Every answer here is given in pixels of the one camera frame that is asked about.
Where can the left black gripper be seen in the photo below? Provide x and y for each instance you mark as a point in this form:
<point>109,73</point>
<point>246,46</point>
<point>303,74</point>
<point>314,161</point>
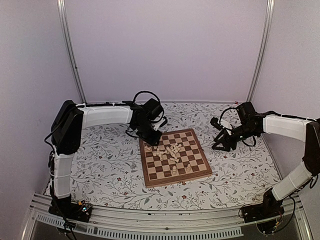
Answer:
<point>152,141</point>

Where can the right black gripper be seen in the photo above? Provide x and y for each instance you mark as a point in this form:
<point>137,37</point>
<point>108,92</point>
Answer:
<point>225,140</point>

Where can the wooden chess board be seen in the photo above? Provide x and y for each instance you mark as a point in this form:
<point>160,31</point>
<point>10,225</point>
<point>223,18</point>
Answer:
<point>176,148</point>

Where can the white pawn placed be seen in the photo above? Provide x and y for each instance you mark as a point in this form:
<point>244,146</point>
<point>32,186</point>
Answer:
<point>188,168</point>
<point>174,171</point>

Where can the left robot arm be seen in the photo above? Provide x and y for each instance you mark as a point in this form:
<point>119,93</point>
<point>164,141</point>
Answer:
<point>66,131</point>

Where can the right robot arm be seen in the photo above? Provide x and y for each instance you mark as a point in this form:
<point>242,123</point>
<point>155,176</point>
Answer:
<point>295,138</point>

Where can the floral patterned table mat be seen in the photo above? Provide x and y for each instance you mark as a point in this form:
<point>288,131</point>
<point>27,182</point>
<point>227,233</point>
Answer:
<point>107,170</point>

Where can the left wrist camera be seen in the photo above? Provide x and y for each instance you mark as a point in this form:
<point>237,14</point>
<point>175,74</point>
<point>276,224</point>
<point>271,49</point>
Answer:
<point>160,124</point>

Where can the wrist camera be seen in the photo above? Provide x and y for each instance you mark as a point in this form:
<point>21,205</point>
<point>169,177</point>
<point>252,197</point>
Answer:
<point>160,124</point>
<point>220,124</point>

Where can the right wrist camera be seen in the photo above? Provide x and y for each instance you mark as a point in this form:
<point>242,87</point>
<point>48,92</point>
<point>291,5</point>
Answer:
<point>220,124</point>

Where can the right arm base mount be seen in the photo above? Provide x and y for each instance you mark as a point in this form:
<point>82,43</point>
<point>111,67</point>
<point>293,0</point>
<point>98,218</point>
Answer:
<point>261,211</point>

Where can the front aluminium rail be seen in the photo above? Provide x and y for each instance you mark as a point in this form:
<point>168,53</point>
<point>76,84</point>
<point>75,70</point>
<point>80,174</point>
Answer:
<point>107,223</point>

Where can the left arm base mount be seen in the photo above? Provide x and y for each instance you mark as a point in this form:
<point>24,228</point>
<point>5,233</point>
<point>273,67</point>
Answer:
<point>64,207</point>

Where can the right aluminium frame post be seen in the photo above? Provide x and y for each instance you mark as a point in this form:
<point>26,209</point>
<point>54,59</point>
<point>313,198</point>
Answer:
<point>270,4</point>

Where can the aluminium frame post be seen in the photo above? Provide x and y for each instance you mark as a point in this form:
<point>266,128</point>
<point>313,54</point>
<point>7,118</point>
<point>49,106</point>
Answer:
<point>70,51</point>
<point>270,4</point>

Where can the left aluminium frame post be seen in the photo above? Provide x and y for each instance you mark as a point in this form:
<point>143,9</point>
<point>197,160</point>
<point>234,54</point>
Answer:
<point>70,51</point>

